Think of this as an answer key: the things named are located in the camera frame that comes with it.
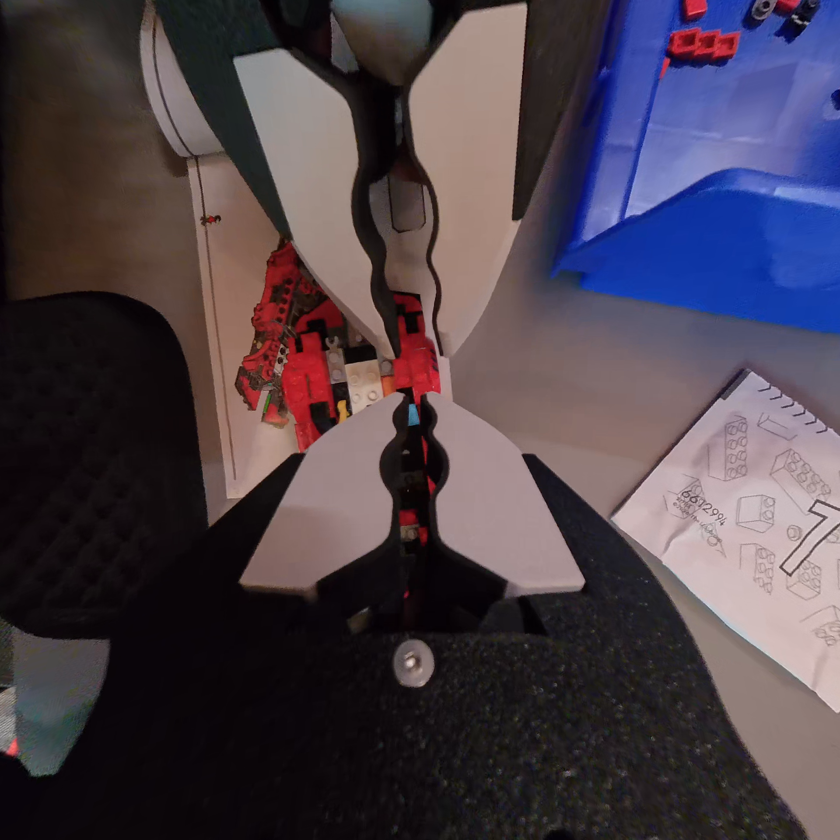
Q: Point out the white printed paper bag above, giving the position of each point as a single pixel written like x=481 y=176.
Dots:
x=709 y=590

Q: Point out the grey holed toy beam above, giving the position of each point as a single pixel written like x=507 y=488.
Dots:
x=762 y=8

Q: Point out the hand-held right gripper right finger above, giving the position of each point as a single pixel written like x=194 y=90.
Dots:
x=505 y=512

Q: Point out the red corner toy brick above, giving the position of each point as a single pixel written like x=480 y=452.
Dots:
x=694 y=8

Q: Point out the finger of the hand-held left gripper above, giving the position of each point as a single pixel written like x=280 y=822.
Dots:
x=472 y=144
x=302 y=144

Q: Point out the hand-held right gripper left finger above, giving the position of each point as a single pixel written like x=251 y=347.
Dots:
x=321 y=512

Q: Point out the white building instruction booklet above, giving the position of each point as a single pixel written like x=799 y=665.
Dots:
x=236 y=262

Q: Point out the black padded chair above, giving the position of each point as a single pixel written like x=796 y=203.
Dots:
x=85 y=459

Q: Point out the long red toy brick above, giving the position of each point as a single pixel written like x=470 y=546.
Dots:
x=702 y=43

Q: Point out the red toy brick car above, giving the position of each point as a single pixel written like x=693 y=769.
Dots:
x=308 y=387

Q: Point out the blue plastic bin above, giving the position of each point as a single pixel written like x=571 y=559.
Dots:
x=722 y=249

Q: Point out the small black toy piece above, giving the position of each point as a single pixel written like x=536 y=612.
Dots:
x=802 y=16

